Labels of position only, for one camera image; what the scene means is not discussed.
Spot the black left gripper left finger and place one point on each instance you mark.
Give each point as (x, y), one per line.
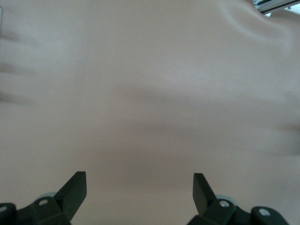
(47, 211)

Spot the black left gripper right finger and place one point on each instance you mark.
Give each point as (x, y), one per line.
(222, 213)

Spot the brown table mat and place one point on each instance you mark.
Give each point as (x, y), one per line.
(150, 93)

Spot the aluminium frame profile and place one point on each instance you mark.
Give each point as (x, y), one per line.
(274, 4)

